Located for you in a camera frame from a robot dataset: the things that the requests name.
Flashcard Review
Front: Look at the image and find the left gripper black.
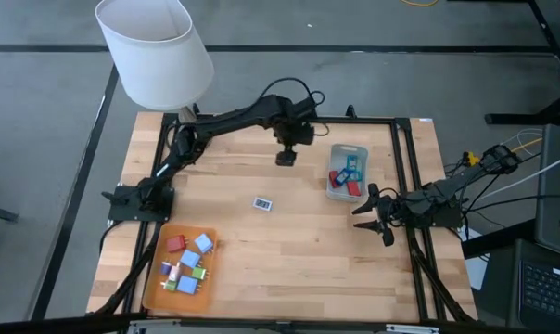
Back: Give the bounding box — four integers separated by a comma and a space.
274, 122, 300, 167

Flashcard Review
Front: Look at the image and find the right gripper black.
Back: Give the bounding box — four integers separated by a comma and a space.
351, 183, 423, 247

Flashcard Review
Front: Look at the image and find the red wall charger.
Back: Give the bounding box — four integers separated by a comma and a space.
165, 234, 188, 254

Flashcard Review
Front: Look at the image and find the pale grey plastic bin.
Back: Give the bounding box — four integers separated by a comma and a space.
325, 143, 370, 204

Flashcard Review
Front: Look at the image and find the white shade table lamp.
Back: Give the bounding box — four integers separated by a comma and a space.
94, 0, 215, 126

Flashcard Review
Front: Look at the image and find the grey computer monitor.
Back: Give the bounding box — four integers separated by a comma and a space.
533, 122, 560, 260

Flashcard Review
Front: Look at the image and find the orange plastic tray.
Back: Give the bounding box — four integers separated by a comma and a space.
141, 224, 219, 314

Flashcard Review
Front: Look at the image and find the laptop keyboard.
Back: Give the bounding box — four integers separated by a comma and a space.
509, 238, 560, 334

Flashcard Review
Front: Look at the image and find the black and silver crossbar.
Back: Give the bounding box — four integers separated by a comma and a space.
0, 314, 560, 334

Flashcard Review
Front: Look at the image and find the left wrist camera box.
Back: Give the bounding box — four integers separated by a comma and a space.
298, 122, 316, 146

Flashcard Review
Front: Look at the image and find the black aluminium table frame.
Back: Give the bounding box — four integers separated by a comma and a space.
87, 104, 478, 326

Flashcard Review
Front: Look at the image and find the white cable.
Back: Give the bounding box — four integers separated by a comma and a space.
477, 150, 560, 203

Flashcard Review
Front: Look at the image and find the orange cable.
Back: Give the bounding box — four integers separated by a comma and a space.
511, 121, 560, 154

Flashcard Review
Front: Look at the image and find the black desk frame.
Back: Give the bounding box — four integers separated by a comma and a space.
485, 0, 560, 126

